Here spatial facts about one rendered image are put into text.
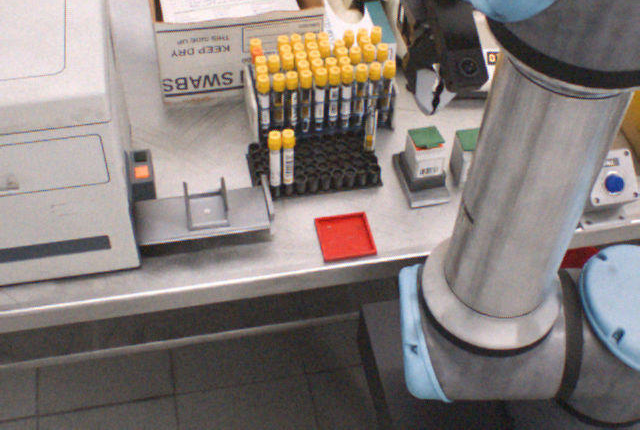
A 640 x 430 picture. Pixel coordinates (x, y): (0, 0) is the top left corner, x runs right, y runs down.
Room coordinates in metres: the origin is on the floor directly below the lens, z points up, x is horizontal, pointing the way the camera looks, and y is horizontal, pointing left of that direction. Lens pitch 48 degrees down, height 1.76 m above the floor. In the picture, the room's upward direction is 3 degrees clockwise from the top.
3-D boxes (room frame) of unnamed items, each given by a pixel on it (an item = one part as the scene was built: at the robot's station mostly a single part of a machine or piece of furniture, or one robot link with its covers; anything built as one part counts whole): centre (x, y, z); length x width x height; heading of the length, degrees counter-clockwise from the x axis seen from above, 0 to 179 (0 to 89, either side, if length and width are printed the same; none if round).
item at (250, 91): (0.93, 0.01, 0.91); 0.20 x 0.10 x 0.07; 104
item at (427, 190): (0.81, -0.13, 0.89); 0.09 x 0.05 x 0.04; 16
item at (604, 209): (0.80, -0.37, 0.92); 0.13 x 0.07 x 0.08; 14
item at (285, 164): (0.82, 0.02, 0.93); 0.17 x 0.09 x 0.11; 104
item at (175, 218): (0.69, 0.17, 0.92); 0.21 x 0.07 x 0.05; 104
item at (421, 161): (0.81, -0.13, 0.92); 0.05 x 0.04 x 0.06; 16
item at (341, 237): (0.70, -0.03, 0.88); 0.07 x 0.07 x 0.01; 14
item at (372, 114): (0.84, -0.06, 0.93); 0.01 x 0.01 x 0.10; 14
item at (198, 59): (1.10, 0.16, 0.95); 0.29 x 0.25 x 0.15; 14
